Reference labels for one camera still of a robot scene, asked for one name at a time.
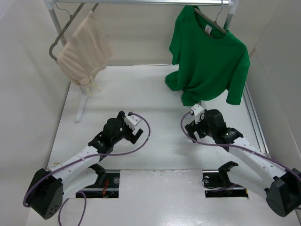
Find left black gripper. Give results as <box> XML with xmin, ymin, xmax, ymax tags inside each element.
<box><xmin>111</xmin><ymin>111</ymin><xmax>142</xmax><ymax>145</ymax></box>

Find green t shirt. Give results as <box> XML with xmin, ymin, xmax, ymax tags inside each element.
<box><xmin>165</xmin><ymin>5</ymin><xmax>250</xmax><ymax>106</ymax></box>

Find grey clothes hanger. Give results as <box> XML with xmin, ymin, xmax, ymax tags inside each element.
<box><xmin>194</xmin><ymin>0</ymin><xmax>227</xmax><ymax>38</ymax></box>

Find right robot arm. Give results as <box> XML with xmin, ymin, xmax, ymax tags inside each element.
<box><xmin>180</xmin><ymin>105</ymin><xmax>301</xmax><ymax>217</ymax></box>

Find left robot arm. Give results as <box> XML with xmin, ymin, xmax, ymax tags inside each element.
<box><xmin>23</xmin><ymin>111</ymin><xmax>145</xmax><ymax>219</ymax></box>

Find grey hanger with beige garment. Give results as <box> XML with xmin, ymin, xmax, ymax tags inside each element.
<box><xmin>48</xmin><ymin>0</ymin><xmax>85</xmax><ymax>61</ymax></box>

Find beige hanging garment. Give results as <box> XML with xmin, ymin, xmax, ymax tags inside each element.
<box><xmin>56</xmin><ymin>11</ymin><xmax>113</xmax><ymax>95</ymax></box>

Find metal clothes rack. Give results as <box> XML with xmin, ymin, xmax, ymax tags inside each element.
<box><xmin>43</xmin><ymin>0</ymin><xmax>239</xmax><ymax>123</ymax></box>

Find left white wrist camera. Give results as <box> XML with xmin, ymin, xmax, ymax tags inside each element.
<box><xmin>124</xmin><ymin>113</ymin><xmax>141</xmax><ymax>131</ymax></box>

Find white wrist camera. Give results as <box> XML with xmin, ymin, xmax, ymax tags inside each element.
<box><xmin>191</xmin><ymin>104</ymin><xmax>205</xmax><ymax>124</ymax></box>
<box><xmin>124</xmin><ymin>113</ymin><xmax>141</xmax><ymax>131</ymax></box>

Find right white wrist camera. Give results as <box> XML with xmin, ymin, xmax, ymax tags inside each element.
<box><xmin>191</xmin><ymin>104</ymin><xmax>205</xmax><ymax>124</ymax></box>

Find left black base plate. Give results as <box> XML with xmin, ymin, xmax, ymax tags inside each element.
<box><xmin>81</xmin><ymin>170</ymin><xmax>120</xmax><ymax>199</ymax></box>

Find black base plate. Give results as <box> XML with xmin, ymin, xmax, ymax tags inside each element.
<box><xmin>201</xmin><ymin>170</ymin><xmax>249</xmax><ymax>198</ymax></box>
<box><xmin>81</xmin><ymin>170</ymin><xmax>120</xmax><ymax>199</ymax></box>

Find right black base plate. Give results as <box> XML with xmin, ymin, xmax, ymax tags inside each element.
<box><xmin>201</xmin><ymin>170</ymin><xmax>249</xmax><ymax>198</ymax></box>

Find aluminium rail on table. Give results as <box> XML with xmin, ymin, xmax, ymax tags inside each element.
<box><xmin>243</xmin><ymin>85</ymin><xmax>270</xmax><ymax>157</ymax></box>

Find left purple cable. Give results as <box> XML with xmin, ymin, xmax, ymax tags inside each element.
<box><xmin>22</xmin><ymin>112</ymin><xmax>151</xmax><ymax>226</ymax></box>

